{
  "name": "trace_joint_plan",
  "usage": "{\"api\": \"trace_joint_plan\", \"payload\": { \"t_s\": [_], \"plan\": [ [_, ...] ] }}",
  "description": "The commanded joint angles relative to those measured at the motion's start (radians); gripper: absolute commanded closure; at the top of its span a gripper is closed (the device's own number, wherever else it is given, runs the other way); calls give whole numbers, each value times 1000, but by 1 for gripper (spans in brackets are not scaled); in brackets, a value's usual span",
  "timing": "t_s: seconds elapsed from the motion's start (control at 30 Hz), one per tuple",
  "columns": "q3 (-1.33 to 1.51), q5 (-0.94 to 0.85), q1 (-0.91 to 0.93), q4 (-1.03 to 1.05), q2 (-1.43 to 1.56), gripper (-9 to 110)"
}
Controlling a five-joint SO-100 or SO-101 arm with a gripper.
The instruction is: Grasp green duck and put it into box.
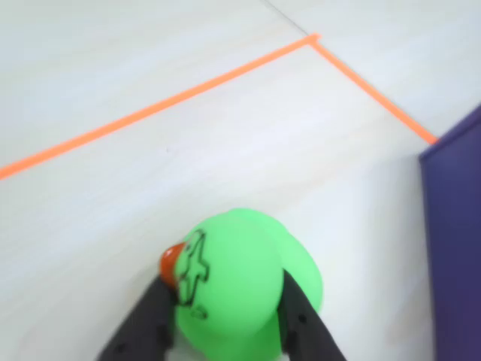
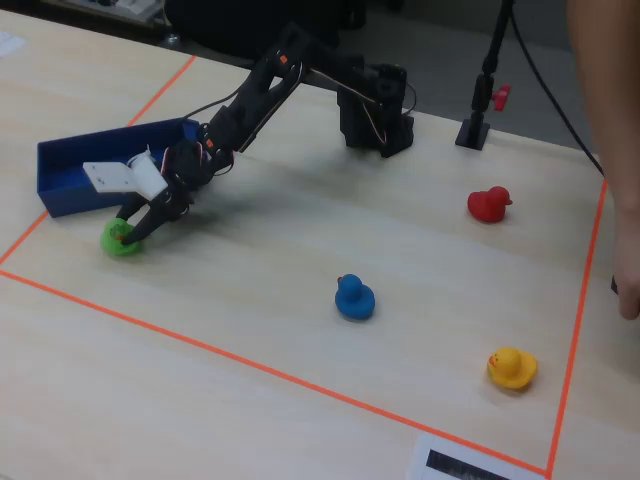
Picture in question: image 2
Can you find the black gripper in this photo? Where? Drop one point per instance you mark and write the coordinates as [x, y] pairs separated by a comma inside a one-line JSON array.
[[169, 204]]

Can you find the green rubber duck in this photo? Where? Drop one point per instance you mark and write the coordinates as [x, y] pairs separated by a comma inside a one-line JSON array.
[[111, 246]]

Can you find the bare person forearm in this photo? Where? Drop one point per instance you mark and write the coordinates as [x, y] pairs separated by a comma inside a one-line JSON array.
[[610, 100]]

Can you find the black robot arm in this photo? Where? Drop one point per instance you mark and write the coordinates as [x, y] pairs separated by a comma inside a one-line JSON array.
[[370, 125]]

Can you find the blue plastic box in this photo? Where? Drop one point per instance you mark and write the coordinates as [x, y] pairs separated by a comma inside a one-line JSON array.
[[65, 167]]

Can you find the blue rubber duck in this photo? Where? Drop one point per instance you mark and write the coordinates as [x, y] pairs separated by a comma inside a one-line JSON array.
[[356, 300]]

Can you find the red rubber duck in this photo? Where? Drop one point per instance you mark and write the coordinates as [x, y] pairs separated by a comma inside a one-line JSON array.
[[489, 205]]

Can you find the yellow rubber duck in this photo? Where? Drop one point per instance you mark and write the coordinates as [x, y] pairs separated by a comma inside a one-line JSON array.
[[515, 369]]

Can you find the bare person hand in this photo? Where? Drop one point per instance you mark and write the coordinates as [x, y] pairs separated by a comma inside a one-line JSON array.
[[629, 280]]

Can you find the orange tape strip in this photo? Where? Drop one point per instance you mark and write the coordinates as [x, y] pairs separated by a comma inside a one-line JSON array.
[[100, 167], [250, 364], [580, 320]]

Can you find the background desk clutter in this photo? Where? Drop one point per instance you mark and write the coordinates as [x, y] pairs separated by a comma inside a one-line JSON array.
[[115, 7]]

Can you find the plain white paper sheet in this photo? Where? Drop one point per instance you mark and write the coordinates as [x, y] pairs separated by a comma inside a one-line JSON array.
[[9, 44]]

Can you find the red stand clamp knob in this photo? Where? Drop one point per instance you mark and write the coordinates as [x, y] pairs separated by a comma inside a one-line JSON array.
[[501, 97]]

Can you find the white paper with black bar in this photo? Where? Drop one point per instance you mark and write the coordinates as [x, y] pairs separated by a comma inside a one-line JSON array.
[[450, 462]]

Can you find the small black device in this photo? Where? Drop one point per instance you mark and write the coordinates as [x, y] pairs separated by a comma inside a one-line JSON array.
[[614, 285]]

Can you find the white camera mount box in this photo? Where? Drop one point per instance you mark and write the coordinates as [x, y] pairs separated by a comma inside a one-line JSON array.
[[112, 177]]

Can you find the black camera stand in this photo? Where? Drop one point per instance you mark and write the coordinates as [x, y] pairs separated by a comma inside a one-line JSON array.
[[481, 100]]

